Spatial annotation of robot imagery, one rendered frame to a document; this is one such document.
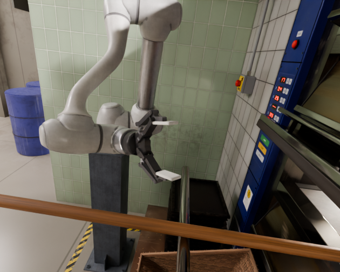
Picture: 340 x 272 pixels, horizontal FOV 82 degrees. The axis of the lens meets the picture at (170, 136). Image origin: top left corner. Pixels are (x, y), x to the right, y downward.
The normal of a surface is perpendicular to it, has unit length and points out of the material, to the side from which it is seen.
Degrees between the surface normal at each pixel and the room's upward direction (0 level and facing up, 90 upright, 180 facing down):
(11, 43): 90
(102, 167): 90
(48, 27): 90
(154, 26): 115
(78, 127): 53
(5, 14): 90
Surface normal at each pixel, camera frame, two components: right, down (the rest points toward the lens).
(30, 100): 0.51, 0.39
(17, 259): 0.11, -0.91
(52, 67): -0.08, 0.38
